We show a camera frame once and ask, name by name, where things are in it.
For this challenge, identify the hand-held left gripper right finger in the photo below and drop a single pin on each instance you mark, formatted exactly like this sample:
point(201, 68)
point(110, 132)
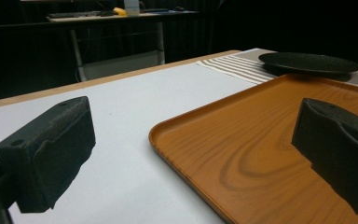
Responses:
point(338, 149)

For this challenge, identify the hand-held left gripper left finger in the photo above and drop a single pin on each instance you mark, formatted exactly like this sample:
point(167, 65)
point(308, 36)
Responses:
point(49, 155)

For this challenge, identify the wooden tray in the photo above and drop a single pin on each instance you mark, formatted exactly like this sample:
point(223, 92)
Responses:
point(261, 149)

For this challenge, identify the black plate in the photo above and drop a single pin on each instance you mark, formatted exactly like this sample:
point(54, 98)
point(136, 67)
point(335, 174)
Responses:
point(309, 63)

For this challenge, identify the striped placemat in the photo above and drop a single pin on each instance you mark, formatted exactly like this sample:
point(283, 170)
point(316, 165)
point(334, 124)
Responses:
point(239, 67)

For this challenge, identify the background desk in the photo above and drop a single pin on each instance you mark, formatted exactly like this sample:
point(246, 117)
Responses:
point(118, 37)

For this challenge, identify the black keyboard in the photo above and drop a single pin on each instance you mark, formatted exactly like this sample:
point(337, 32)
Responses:
point(73, 14)

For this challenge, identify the yellow object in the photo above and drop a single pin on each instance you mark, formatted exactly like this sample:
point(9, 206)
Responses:
point(120, 11)

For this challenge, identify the white container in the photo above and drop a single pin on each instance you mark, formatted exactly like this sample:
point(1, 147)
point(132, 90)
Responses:
point(131, 7)

